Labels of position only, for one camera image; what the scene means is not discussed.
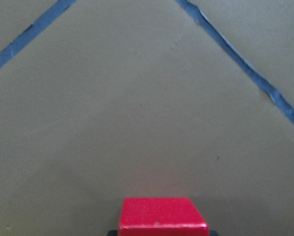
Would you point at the red wooden block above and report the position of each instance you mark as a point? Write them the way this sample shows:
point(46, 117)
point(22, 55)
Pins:
point(161, 217)

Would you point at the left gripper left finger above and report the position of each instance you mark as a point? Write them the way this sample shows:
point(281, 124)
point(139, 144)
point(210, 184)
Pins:
point(112, 233)

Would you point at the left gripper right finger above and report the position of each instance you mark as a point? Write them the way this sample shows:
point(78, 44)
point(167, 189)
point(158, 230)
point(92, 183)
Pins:
point(213, 233)

